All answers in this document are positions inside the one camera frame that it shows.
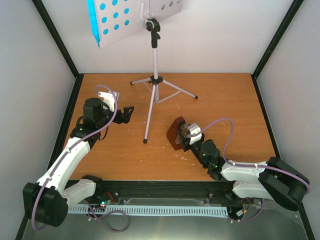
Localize brown wooden metronome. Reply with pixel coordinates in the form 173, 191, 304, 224
166, 116, 186, 151

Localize clear plastic metronome cover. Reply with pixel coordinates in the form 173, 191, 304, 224
175, 123, 190, 145

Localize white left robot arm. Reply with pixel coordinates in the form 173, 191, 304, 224
22, 96, 135, 230

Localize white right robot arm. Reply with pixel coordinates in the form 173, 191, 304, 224
177, 130, 310, 211

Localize white tripod music stand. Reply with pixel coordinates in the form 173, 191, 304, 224
94, 0, 198, 144

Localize blue music sheet folder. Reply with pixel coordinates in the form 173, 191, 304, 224
86, 0, 100, 46

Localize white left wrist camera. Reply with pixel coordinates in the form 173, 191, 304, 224
98, 91, 120, 112

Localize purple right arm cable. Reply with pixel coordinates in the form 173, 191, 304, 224
191, 117, 311, 196

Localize black enclosure frame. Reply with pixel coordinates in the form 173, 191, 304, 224
14, 0, 316, 240

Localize white slotted cable duct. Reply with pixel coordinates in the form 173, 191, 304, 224
67, 205, 230, 218

